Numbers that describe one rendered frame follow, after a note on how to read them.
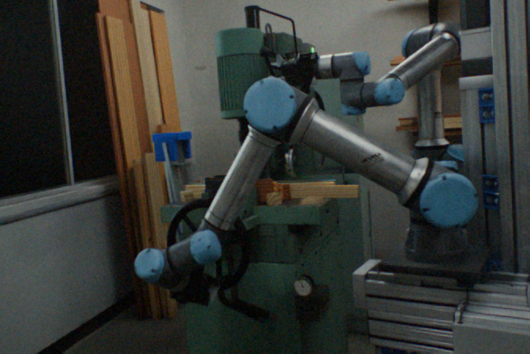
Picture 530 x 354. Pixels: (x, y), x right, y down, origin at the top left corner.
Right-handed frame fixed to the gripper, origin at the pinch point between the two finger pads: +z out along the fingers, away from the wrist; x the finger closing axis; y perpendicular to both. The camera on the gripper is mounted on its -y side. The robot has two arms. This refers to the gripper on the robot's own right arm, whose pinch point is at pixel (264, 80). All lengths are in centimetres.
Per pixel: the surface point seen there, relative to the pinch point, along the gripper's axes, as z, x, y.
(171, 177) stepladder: 83, -21, -70
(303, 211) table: -13.0, 34.1, -27.8
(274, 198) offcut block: -3.3, 30.7, -25.1
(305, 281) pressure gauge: -14, 52, -39
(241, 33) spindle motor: 8.1, -12.4, 11.4
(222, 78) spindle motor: 16.5, -2.5, 0.8
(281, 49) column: 3.6, -29.5, -7.7
